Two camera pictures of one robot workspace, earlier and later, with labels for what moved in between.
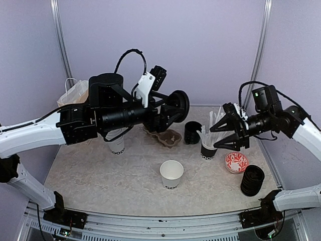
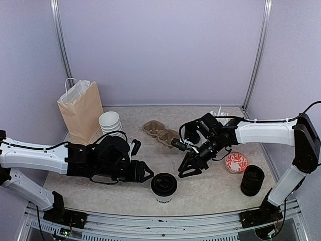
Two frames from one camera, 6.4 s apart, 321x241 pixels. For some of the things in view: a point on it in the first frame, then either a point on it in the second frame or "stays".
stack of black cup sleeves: (191, 136) stays
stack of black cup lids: (252, 180) stays
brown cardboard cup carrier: (168, 137) stays
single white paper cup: (171, 171) to (163, 199)
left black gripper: (161, 124) to (137, 174)
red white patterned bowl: (235, 162) stays
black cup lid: (179, 99) to (164, 184)
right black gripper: (242, 133) to (195, 161)
